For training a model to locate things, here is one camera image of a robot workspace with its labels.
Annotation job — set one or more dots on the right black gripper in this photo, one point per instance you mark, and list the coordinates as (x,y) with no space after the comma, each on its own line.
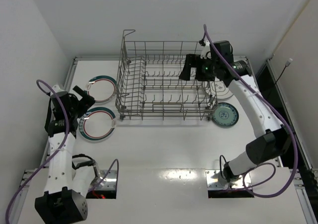
(195,66)

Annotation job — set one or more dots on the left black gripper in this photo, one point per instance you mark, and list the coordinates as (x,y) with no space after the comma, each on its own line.
(83,101)

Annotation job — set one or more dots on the white plate with grey rings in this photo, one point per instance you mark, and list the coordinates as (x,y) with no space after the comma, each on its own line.
(217,88)

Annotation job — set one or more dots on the red-green rimmed plate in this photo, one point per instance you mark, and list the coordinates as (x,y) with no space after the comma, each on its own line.
(102,88)
(97,124)

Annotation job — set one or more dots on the teal patterned small plate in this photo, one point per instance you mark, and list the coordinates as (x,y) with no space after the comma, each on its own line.
(226,115)

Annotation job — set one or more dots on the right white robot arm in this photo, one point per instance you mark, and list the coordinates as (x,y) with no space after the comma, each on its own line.
(271,135)

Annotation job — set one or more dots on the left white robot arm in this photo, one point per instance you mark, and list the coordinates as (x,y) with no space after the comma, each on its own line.
(64,198)

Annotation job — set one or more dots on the grey wire dish rack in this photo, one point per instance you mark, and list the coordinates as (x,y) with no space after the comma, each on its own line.
(148,84)

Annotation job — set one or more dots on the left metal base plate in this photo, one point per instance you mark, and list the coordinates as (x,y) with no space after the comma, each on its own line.
(105,183)

